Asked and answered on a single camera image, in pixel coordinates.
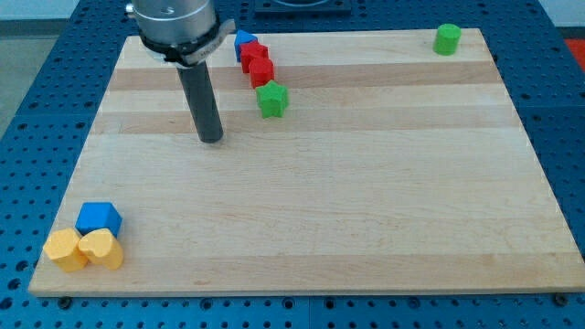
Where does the yellow pentagon block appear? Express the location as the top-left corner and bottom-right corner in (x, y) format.
(43, 228), (89, 272)

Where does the blue cube block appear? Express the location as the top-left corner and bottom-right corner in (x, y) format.
(75, 202), (122, 237)

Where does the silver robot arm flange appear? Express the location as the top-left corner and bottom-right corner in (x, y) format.
(125, 0), (236, 69)

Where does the wooden board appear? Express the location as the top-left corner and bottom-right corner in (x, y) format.
(29, 28), (584, 298)

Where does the green star block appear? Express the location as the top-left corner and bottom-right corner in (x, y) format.
(255, 80), (289, 118)

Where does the green cylinder block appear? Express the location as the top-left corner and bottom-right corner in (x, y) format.
(433, 23), (462, 56)

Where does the red cylinder block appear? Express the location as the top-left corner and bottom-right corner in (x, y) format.
(249, 58), (274, 89)

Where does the blue triangle block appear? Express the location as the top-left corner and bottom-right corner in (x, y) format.
(234, 29), (258, 62)

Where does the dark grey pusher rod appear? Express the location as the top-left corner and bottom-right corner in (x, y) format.
(177, 62), (224, 143)

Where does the yellow heart block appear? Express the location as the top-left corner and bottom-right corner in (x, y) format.
(78, 228), (124, 271)

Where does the red star block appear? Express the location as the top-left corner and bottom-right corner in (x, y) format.
(239, 41), (269, 73)

